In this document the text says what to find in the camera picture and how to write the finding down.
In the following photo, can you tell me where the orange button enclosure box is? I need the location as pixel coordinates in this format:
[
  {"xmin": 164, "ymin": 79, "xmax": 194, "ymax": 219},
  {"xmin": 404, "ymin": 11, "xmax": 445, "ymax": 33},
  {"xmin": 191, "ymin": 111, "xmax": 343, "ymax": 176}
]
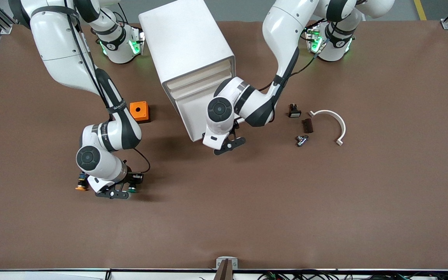
[{"xmin": 129, "ymin": 101, "xmax": 151, "ymax": 124}]

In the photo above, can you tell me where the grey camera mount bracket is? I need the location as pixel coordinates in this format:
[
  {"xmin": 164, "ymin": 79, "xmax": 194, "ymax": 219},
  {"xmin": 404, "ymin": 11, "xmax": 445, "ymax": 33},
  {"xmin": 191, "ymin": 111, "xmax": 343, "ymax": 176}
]
[{"xmin": 216, "ymin": 256, "xmax": 238, "ymax": 280}]

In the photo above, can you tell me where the yellow mushroom push button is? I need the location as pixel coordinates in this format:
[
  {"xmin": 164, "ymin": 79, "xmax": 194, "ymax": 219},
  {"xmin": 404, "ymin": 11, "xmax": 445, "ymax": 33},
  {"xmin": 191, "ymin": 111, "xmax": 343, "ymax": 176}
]
[{"xmin": 75, "ymin": 171, "xmax": 89, "ymax": 191}]

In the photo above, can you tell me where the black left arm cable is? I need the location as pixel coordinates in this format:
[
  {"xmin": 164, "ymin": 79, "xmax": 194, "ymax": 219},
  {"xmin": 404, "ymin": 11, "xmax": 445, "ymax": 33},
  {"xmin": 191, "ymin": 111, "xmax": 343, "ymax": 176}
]
[{"xmin": 258, "ymin": 50, "xmax": 319, "ymax": 92}]

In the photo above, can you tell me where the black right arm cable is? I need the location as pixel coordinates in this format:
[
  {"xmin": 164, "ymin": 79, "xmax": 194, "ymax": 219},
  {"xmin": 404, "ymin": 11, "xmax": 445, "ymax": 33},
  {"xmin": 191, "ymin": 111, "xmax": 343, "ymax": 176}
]
[{"xmin": 64, "ymin": 0, "xmax": 151, "ymax": 174}]

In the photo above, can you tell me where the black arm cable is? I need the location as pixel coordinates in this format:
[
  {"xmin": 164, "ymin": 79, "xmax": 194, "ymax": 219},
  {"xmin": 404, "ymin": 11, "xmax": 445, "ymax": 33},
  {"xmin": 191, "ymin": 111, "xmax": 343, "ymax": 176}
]
[
  {"xmin": 64, "ymin": 0, "xmax": 151, "ymax": 174},
  {"xmin": 258, "ymin": 50, "xmax": 319, "ymax": 92}
]

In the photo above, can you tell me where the white curved plastic clamp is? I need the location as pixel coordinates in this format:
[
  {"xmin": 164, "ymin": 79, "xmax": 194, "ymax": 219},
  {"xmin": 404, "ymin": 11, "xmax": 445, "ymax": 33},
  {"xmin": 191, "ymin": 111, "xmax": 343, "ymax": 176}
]
[{"xmin": 308, "ymin": 110, "xmax": 347, "ymax": 147}]

